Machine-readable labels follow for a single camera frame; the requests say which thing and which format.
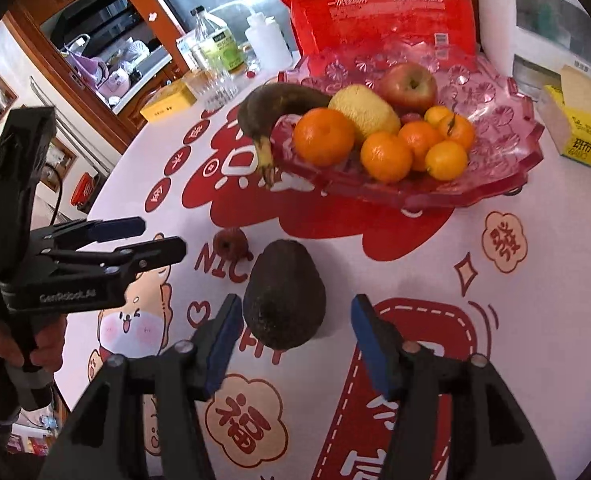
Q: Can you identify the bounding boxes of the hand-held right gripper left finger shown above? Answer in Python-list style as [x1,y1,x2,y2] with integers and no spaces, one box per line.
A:
[38,294,245,480]

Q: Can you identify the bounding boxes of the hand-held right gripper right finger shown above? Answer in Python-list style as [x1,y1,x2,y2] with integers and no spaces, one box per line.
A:
[350,294,556,480]

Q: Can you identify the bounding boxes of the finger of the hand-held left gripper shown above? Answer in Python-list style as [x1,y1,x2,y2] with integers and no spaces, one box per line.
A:
[123,236,187,277]
[88,216,147,242]

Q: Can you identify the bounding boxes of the wrinkled dark red apple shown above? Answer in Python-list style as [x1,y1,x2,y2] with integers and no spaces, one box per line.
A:
[212,227,249,259]

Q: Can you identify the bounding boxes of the dark green avocado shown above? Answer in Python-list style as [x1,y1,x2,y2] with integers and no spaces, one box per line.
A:
[242,239,327,351]

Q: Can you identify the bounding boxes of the brown overripe banana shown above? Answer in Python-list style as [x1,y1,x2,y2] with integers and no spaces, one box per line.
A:
[237,84,332,190]

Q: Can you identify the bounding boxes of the small yellow-orange mandarin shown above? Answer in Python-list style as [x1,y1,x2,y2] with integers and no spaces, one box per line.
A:
[424,140,469,182]

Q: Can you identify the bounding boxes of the large orange mandarin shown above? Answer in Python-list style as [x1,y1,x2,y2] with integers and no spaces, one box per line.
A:
[293,108,356,168]

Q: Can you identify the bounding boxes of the orange mandarin with stem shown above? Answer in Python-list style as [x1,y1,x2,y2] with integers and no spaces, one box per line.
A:
[438,111,477,151]

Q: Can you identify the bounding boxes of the yellow pear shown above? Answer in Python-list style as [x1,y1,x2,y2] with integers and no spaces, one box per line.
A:
[328,85,401,143]

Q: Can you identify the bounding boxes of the pink glass fruit bowl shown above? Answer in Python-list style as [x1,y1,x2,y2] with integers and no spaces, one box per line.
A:
[268,45,546,209]

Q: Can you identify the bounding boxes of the person's left hand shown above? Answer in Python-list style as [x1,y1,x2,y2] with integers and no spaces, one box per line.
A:
[0,312,69,375]

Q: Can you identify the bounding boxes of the red plastic object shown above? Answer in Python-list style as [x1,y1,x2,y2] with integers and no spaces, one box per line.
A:
[70,172,96,208]

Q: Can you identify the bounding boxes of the yellow tin box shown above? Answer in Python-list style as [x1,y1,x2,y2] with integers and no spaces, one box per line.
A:
[140,82,197,123]

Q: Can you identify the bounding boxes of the red and white printed tablecloth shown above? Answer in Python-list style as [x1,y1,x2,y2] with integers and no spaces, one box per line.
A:
[50,55,591,480]

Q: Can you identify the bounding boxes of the purple plastic container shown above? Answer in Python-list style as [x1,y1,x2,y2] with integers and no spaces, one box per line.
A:
[63,35,109,91]

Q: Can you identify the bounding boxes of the clear glass tumbler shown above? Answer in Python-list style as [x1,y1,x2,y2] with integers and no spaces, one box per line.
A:
[183,66,239,110]

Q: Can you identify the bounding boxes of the glass bottle with green label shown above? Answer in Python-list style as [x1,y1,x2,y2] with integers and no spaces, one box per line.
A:
[190,6,246,73]

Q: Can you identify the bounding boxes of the small glass jar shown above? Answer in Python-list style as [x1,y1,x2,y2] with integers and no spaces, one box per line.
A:
[240,45,261,73]

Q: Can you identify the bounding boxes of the white plastic bottle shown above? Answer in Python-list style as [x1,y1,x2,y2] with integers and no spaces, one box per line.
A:
[244,12,293,72]

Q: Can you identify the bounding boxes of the red and yellow apple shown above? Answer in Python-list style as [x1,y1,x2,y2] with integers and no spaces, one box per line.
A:
[378,62,439,114]

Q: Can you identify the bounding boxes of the yellow tissue box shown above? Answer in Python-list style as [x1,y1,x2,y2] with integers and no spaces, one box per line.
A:
[538,64,591,178]

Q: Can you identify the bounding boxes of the red paper cup package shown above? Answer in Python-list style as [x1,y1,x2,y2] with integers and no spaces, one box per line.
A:
[283,0,479,58]

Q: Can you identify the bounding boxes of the white cabinet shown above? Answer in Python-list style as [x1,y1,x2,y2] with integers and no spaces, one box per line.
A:
[475,0,591,91]

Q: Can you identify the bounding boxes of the black cable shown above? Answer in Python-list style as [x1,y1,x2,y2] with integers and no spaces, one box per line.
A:
[50,175,65,223]

